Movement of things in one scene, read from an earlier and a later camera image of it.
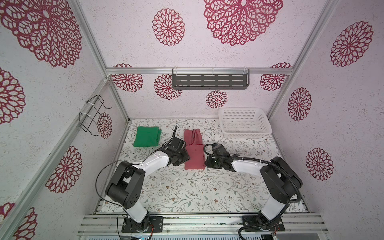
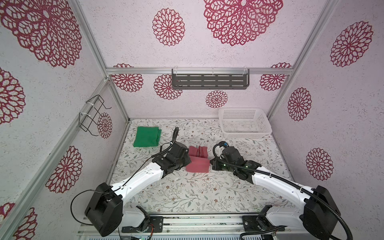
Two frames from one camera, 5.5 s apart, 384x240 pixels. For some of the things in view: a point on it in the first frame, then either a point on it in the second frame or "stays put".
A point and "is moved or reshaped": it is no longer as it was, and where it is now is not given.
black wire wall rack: [87, 118] stays put
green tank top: [147, 136] stays put
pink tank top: [195, 158] is moved or reshaped
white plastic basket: [242, 122] stays put
